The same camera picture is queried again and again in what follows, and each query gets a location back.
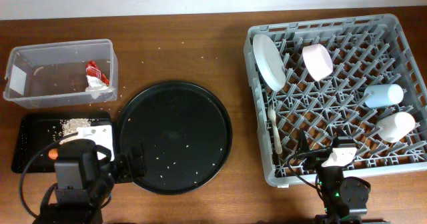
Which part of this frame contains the white plastic fork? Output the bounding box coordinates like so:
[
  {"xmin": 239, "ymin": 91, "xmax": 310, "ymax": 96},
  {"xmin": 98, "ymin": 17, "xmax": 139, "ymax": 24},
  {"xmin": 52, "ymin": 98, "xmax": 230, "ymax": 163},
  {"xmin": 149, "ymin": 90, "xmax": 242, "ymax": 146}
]
[{"xmin": 268, "ymin": 104, "xmax": 283, "ymax": 155}]

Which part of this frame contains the round black tray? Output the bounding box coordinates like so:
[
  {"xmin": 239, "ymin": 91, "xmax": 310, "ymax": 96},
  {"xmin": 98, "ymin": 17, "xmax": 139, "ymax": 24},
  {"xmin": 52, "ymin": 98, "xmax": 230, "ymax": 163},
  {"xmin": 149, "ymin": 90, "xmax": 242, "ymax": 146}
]
[{"xmin": 114, "ymin": 81, "xmax": 233, "ymax": 195}]

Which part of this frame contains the cream cup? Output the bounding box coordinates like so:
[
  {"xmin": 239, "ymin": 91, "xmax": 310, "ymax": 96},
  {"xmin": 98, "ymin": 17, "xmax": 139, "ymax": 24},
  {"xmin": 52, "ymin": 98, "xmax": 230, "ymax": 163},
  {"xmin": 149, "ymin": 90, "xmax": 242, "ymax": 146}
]
[{"xmin": 376, "ymin": 111, "xmax": 416, "ymax": 143}]

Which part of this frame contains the white tissue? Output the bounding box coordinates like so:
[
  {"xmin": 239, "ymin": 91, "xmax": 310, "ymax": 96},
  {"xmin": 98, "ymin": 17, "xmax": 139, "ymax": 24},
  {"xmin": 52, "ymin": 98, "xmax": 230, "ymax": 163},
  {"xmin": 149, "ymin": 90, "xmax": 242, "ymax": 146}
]
[{"xmin": 85, "ymin": 75, "xmax": 113, "ymax": 99}]

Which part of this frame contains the blue cup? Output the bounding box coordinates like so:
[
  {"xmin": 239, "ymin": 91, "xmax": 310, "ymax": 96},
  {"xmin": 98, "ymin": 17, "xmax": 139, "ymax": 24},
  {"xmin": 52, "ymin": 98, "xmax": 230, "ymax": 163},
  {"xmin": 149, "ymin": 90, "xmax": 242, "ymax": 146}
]
[{"xmin": 364, "ymin": 84, "xmax": 404, "ymax": 109}]

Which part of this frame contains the pink bowl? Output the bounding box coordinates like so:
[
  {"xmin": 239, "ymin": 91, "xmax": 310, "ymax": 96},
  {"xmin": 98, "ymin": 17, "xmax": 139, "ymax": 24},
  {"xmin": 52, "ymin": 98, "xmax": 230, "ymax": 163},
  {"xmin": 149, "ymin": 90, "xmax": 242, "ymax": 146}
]
[{"xmin": 302, "ymin": 44, "xmax": 333, "ymax": 81}]

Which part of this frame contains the grey plate with food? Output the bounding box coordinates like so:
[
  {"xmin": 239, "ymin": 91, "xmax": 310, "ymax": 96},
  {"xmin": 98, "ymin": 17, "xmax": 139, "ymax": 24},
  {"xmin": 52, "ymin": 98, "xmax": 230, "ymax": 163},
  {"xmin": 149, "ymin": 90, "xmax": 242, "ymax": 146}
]
[{"xmin": 253, "ymin": 34, "xmax": 286, "ymax": 92}]

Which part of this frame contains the red snack wrapper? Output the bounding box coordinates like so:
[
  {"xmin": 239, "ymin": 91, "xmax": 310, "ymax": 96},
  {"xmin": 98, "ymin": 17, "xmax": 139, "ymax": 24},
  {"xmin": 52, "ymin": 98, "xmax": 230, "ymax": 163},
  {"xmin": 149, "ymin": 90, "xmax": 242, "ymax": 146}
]
[{"xmin": 85, "ymin": 60, "xmax": 109, "ymax": 86}]

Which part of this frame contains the orange carrot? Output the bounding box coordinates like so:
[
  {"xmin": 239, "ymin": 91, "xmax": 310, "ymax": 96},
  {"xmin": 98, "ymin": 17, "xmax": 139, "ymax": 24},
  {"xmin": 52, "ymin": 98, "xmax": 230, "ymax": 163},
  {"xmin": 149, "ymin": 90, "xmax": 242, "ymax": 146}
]
[{"xmin": 48, "ymin": 149, "xmax": 59, "ymax": 160}]

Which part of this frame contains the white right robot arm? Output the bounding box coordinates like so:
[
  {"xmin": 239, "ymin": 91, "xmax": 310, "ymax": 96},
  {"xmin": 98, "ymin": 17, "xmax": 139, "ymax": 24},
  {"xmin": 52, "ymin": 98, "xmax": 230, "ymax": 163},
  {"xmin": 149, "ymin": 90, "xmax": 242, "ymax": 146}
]
[{"xmin": 286, "ymin": 128, "xmax": 385, "ymax": 224}]

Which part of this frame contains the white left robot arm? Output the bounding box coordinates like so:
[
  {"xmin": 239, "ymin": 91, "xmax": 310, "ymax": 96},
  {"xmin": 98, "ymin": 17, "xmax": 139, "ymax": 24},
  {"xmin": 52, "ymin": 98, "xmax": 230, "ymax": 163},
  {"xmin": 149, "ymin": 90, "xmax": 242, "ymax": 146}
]
[{"xmin": 34, "ymin": 125, "xmax": 145, "ymax": 224}]

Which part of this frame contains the grey dishwasher rack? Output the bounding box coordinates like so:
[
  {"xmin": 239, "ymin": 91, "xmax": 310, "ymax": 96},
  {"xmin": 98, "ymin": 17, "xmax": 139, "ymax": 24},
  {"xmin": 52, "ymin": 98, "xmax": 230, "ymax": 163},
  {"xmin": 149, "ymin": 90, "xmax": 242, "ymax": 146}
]
[{"xmin": 244, "ymin": 14, "xmax": 426, "ymax": 187}]

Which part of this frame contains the clear plastic waste bin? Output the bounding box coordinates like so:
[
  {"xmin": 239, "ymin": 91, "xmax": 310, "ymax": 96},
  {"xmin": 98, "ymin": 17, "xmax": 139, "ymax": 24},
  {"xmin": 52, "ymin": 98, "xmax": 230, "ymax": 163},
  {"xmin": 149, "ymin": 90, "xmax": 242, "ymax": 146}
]
[{"xmin": 3, "ymin": 39, "xmax": 118, "ymax": 109}]

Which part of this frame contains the pile of rice scraps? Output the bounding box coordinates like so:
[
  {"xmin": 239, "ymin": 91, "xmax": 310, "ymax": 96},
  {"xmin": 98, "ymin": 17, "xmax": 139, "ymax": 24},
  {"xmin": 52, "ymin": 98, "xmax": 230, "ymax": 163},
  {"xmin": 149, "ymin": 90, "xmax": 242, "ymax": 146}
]
[{"xmin": 51, "ymin": 118, "xmax": 91, "ymax": 141}]

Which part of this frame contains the black square bin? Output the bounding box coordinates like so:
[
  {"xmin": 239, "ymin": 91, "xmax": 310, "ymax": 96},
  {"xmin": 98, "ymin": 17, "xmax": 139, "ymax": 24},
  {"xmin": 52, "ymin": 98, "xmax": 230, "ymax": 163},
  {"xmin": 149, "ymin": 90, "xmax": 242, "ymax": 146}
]
[{"xmin": 11, "ymin": 111, "xmax": 111, "ymax": 173}]

